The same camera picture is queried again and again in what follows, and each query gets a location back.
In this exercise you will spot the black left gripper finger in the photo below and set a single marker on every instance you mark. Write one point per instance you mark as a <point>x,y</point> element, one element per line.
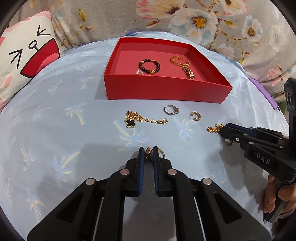
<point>94,210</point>
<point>202,210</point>

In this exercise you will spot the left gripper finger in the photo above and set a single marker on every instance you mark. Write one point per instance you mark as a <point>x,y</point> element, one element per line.
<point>256,132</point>
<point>243,139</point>

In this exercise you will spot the gold ring dark stone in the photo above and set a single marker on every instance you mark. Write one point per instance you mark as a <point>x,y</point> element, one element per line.
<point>148,153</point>

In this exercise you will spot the gold wristwatch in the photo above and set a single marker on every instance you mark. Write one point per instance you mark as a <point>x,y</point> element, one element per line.
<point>188,72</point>

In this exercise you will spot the gold cuff bangle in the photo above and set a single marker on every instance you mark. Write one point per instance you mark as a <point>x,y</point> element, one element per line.
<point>179,61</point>

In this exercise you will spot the person's right hand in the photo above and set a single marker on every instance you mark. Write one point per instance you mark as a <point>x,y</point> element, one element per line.
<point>286,193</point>

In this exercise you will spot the light blue palm-print cushion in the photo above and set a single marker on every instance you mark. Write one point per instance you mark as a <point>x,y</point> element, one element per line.
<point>61,129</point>

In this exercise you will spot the grey floral blanket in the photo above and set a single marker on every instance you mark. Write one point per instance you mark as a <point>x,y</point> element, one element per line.
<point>253,33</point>

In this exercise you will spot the red shallow box tray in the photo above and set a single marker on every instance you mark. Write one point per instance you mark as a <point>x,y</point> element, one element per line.
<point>140,68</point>

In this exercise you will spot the white pink cat pillow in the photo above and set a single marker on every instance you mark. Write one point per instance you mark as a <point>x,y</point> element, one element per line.
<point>26,48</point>

